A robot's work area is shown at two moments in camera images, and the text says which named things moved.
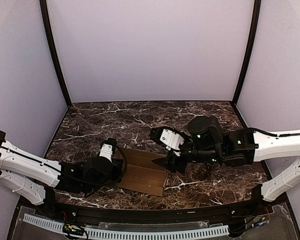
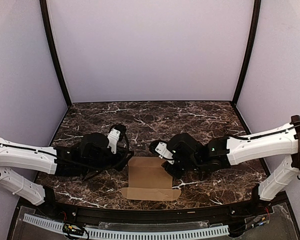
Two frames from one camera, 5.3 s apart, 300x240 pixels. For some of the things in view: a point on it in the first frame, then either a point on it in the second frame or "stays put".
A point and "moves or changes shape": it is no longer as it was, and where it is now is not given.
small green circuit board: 67,228 stays put
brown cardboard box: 141,174 moves or changes shape
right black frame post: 256,20 stays put
